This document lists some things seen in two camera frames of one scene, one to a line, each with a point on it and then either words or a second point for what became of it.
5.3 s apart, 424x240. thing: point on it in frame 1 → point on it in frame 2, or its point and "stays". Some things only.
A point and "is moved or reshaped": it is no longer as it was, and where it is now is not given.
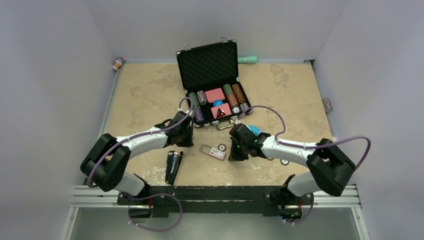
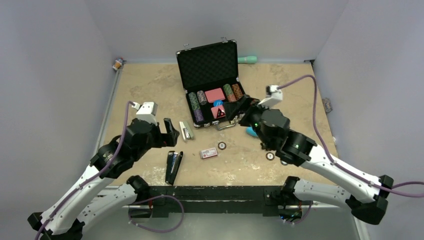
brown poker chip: (222, 147) stays
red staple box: (214, 152) is moved or reshaped
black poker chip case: (210, 75) stays
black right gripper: (234, 156) → (245, 106)
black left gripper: (188, 143) → (173, 133)
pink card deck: (214, 94) stays
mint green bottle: (247, 59) stays
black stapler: (173, 160) stays
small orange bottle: (118, 63) stays
